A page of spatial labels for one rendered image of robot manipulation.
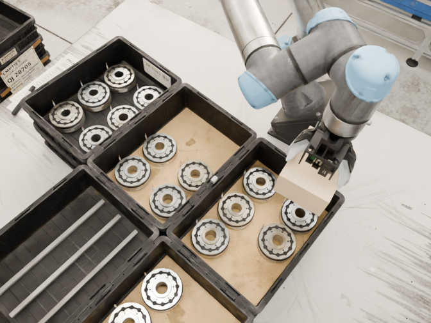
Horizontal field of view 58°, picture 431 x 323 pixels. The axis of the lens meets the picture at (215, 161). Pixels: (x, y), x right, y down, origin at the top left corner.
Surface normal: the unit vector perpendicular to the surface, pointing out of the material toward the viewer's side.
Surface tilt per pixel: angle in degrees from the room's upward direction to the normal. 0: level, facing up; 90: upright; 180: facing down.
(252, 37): 28
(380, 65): 0
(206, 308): 0
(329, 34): 35
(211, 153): 0
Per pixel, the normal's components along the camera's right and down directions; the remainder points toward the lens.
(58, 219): 0.06, -0.50
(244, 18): -0.42, -0.38
